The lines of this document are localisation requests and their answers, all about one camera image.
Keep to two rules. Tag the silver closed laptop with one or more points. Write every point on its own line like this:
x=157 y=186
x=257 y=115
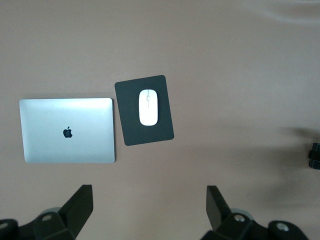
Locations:
x=67 y=130

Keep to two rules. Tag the black mouse pad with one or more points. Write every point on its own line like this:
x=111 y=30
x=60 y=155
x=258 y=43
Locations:
x=130 y=130

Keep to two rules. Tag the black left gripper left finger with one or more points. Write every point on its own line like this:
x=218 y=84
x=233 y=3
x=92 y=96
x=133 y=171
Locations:
x=70 y=215

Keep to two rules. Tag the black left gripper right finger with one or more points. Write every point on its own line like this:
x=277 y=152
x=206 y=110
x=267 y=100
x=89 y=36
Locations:
x=223 y=215

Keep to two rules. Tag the white computer mouse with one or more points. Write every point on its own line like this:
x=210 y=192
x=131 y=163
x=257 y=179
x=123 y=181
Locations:
x=148 y=110

